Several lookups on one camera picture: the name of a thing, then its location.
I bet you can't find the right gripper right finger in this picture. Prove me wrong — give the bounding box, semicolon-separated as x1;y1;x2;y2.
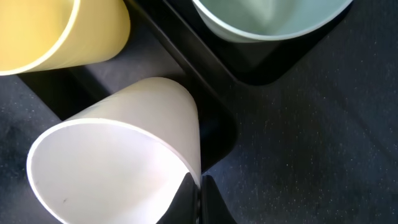
201;174;237;224

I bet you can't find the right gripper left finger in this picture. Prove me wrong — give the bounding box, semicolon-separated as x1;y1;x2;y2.
157;172;200;224

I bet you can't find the white cup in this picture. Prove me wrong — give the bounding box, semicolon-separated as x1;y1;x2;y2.
26;77;202;224

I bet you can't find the yellow cup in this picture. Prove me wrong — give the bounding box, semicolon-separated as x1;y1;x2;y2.
0;0;131;77

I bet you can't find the black tray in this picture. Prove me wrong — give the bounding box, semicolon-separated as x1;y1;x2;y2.
17;0;354;174

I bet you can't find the green cup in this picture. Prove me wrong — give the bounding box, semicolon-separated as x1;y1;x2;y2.
192;0;354;44

